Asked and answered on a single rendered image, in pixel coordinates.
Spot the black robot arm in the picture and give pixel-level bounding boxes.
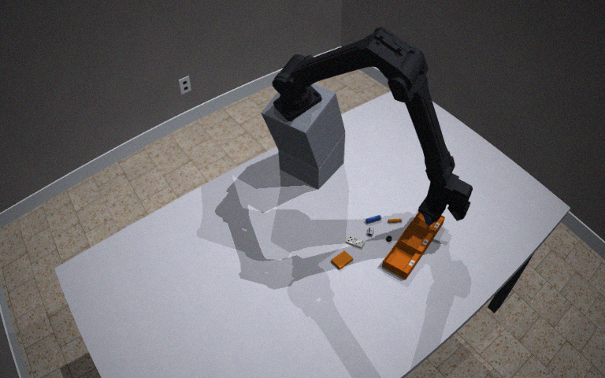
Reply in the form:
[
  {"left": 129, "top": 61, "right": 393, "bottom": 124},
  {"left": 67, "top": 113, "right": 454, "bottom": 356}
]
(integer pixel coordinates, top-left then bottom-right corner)
[{"left": 273, "top": 27, "right": 473, "bottom": 221}]

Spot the blue battery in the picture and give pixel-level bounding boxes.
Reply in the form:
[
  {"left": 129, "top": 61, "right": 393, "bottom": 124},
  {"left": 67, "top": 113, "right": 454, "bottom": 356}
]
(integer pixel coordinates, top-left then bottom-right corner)
[{"left": 366, "top": 215, "right": 381, "bottom": 223}]

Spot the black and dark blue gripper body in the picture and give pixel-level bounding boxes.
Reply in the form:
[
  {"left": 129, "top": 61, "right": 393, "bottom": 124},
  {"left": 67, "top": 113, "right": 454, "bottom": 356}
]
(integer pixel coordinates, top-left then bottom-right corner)
[{"left": 418, "top": 191, "right": 446, "bottom": 222}]

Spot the white domino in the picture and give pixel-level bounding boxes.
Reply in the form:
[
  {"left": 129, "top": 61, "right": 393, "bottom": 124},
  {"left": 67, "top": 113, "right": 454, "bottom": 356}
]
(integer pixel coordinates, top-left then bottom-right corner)
[{"left": 346, "top": 236, "right": 365, "bottom": 249}]

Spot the orange three-compartment tray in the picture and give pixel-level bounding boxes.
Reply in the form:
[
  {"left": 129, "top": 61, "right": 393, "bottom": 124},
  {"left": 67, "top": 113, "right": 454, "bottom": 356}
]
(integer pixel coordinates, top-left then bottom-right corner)
[{"left": 382, "top": 213, "right": 445, "bottom": 280}]

